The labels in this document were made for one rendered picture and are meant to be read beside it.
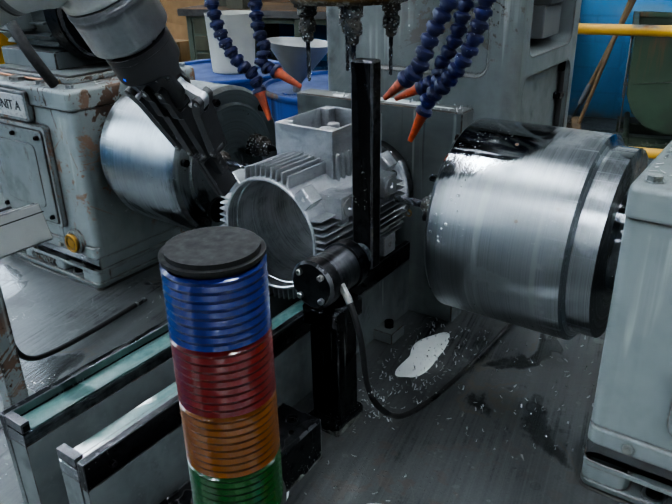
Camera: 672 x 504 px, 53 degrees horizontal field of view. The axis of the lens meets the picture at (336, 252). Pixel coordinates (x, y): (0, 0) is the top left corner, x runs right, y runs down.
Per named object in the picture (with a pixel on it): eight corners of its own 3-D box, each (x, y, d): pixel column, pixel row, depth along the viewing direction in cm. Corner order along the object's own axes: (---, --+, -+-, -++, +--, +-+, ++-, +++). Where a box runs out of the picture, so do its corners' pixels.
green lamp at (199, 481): (236, 456, 49) (231, 406, 48) (301, 490, 46) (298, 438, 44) (175, 508, 45) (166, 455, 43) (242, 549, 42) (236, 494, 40)
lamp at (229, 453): (231, 406, 48) (225, 352, 46) (298, 438, 44) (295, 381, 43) (166, 455, 43) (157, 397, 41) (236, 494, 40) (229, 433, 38)
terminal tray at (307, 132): (326, 151, 106) (325, 105, 103) (383, 162, 100) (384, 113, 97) (275, 171, 97) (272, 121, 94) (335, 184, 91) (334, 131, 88)
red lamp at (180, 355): (225, 352, 46) (219, 293, 44) (295, 381, 43) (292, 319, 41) (157, 397, 41) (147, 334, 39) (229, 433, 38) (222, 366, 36)
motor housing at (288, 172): (309, 235, 114) (304, 124, 106) (406, 262, 104) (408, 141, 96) (224, 280, 100) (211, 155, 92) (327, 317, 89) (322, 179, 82)
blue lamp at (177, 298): (219, 293, 44) (212, 229, 42) (292, 319, 41) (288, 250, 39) (147, 334, 39) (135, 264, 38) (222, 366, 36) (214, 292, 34)
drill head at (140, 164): (165, 181, 144) (149, 60, 134) (301, 214, 125) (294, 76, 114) (62, 218, 126) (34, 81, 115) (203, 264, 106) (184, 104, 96)
